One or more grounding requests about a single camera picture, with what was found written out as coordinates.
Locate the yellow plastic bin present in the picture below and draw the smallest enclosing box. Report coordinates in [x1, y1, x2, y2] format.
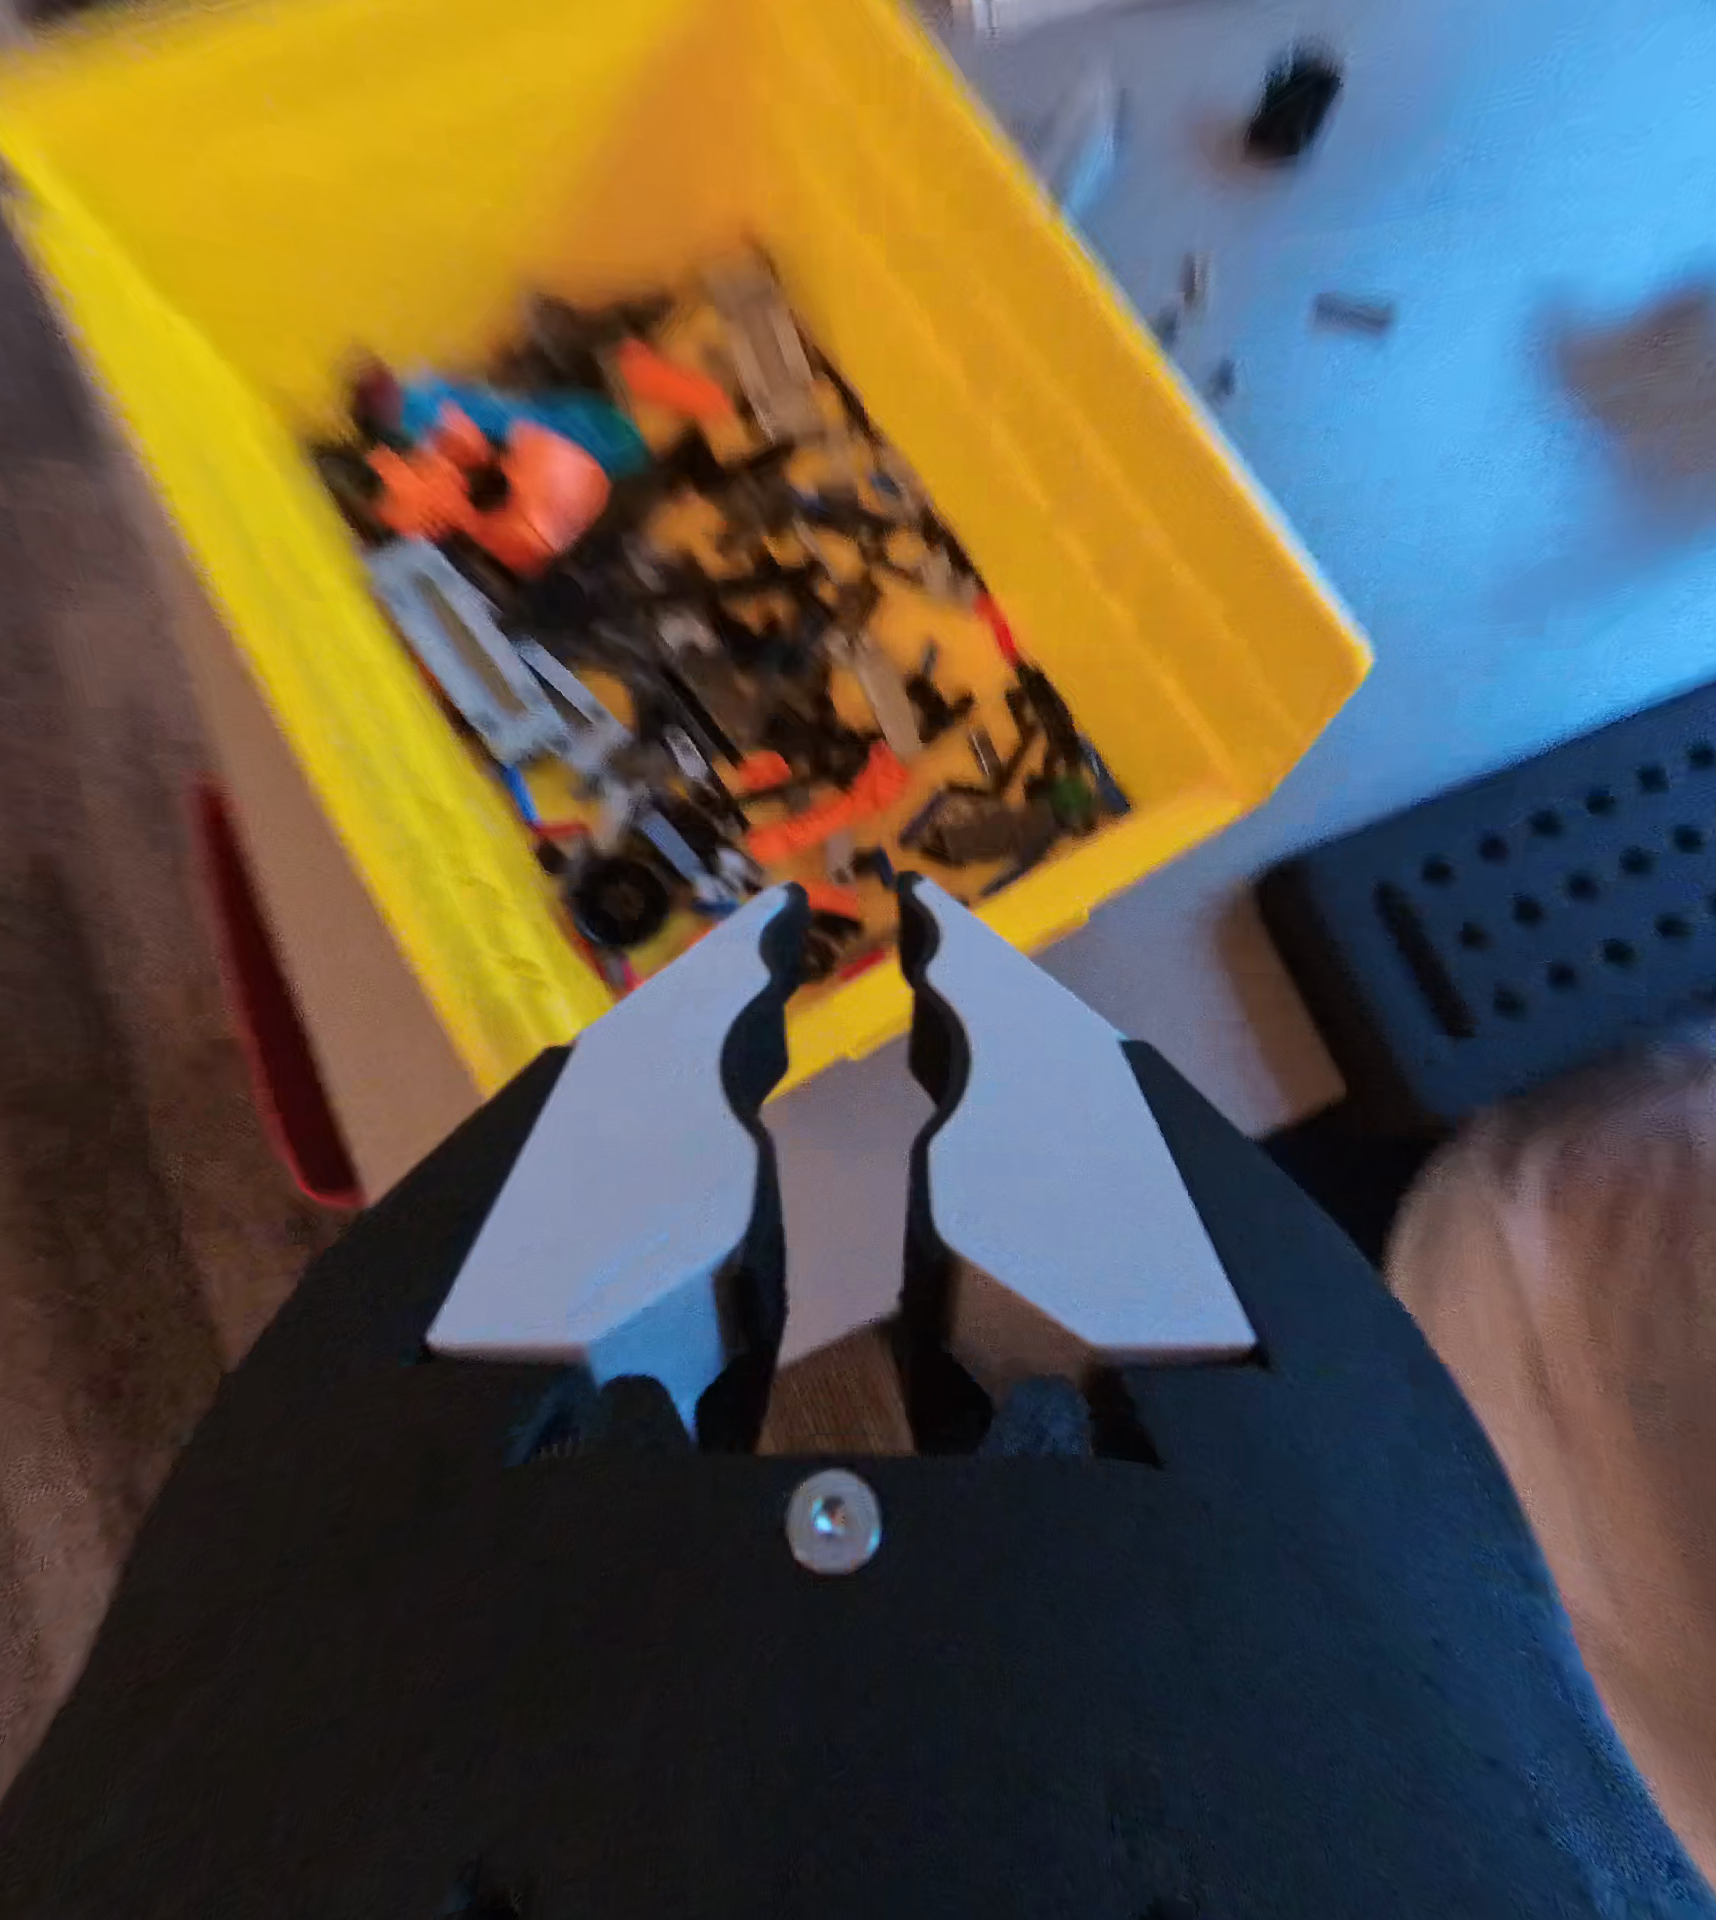
[0, 0, 1378, 1097]

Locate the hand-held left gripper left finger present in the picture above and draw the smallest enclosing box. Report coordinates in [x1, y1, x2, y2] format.
[425, 881, 810, 1450]

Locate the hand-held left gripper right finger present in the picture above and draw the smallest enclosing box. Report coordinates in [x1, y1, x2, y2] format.
[891, 873, 1260, 1450]

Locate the grey long toy panel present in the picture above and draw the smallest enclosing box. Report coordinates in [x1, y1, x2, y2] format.
[370, 540, 575, 759]

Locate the blue toy tool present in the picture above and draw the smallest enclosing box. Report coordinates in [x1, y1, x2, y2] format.
[400, 381, 649, 474]

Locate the orange curved toy panel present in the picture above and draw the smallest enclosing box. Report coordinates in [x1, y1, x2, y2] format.
[370, 420, 611, 580]

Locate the large black toy tyre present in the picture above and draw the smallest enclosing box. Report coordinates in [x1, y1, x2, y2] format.
[564, 845, 680, 949]

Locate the black toy wheel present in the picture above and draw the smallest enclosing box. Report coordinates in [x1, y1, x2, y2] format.
[1239, 42, 1347, 164]

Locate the orange pointed toy panel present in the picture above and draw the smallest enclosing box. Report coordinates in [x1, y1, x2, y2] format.
[610, 341, 731, 429]

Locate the orange toothed toy rack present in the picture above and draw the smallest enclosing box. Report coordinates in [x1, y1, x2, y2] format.
[744, 741, 911, 864]

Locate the pile of small toy parts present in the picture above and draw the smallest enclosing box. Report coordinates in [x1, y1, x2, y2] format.
[310, 246, 1137, 991]

